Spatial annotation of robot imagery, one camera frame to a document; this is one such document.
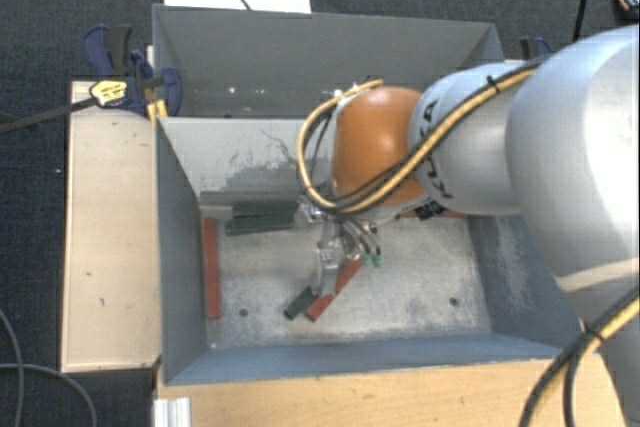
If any grey metal bin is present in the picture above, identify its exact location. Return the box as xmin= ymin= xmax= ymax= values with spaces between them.
xmin=151 ymin=3 xmax=587 ymax=387

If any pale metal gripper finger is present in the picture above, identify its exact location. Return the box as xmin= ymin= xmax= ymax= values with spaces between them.
xmin=309 ymin=250 xmax=328 ymax=300
xmin=321 ymin=261 xmax=344 ymax=301

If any pale wood board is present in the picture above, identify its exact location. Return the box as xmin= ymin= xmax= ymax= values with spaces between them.
xmin=59 ymin=79 xmax=164 ymax=374

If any dark green flat block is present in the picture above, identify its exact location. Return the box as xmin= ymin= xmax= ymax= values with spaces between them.
xmin=283 ymin=285 xmax=315 ymax=321
xmin=224 ymin=213 xmax=297 ymax=237
xmin=231 ymin=199 xmax=300 ymax=219

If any red-brown flat block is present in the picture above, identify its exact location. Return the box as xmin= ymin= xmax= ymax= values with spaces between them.
xmin=304 ymin=258 xmax=364 ymax=323
xmin=201 ymin=216 xmax=223 ymax=321

